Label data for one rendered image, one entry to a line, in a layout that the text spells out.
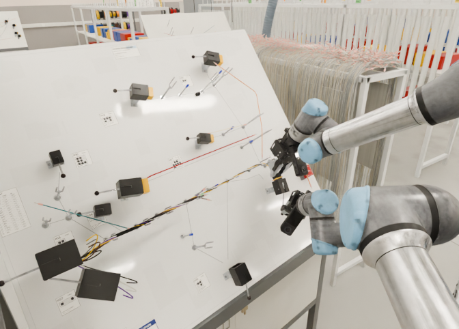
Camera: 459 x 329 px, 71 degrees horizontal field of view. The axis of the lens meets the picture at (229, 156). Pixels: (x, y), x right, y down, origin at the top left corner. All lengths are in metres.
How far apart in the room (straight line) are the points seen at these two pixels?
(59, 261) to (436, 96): 0.94
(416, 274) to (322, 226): 0.48
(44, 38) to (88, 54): 10.65
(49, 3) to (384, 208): 11.64
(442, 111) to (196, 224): 0.80
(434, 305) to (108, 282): 0.71
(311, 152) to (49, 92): 0.84
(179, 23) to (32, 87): 3.47
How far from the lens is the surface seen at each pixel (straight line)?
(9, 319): 1.42
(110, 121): 1.18
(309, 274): 1.67
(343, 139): 0.94
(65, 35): 11.97
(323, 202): 1.00
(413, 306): 0.57
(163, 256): 1.12
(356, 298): 2.50
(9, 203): 1.08
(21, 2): 11.88
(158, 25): 4.41
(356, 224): 0.61
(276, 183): 1.29
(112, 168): 1.12
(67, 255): 0.92
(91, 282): 0.93
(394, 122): 0.88
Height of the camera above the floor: 1.81
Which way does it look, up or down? 26 degrees down
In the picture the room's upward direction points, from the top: 1 degrees counter-clockwise
